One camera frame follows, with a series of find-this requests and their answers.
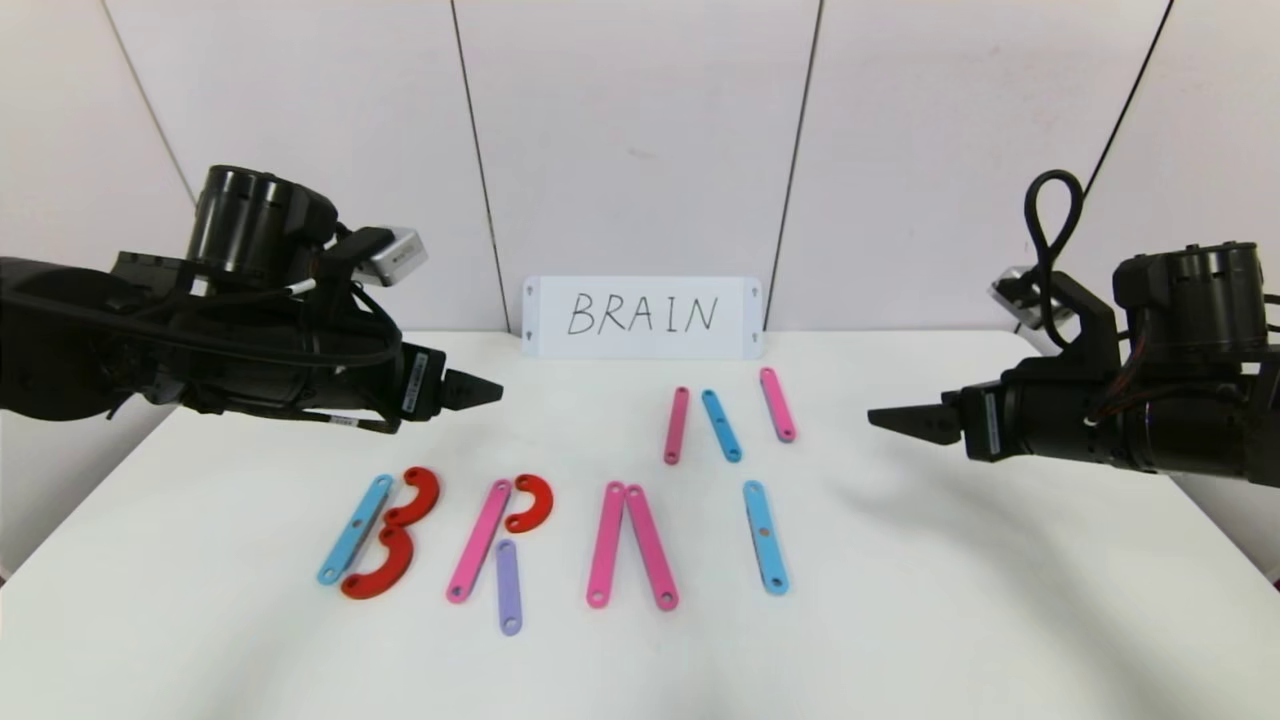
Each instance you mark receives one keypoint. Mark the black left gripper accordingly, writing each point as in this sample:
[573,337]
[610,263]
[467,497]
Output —
[424,385]

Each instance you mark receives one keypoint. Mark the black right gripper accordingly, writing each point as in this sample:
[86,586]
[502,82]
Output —
[981,424]

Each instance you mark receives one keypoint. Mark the pink bar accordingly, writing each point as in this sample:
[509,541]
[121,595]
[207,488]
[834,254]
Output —
[776,404]
[606,545]
[651,548]
[677,425]
[478,542]

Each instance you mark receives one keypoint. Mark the short purple bar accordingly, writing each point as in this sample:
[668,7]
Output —
[509,590]

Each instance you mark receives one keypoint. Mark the blue bar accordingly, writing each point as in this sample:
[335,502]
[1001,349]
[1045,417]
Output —
[355,530]
[771,561]
[721,426]

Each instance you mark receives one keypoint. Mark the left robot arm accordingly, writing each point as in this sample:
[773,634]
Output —
[60,340]

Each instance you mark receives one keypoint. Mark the white sign card BRAIN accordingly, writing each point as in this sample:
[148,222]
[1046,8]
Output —
[640,288]

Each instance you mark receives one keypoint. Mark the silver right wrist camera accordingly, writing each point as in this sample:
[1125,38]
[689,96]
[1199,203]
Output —
[1015,292]

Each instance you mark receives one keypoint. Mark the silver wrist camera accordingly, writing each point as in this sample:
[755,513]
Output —
[398,255]
[1015,292]

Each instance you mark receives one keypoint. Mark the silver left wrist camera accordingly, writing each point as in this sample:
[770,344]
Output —
[398,255]

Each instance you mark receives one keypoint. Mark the black right camera bracket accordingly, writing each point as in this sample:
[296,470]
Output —
[1090,320]

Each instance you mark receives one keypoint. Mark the black camera bracket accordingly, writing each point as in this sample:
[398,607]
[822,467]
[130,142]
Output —
[1090,320]
[345,252]

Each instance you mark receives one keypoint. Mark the black left camera bracket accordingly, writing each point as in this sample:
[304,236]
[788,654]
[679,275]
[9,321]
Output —
[345,252]

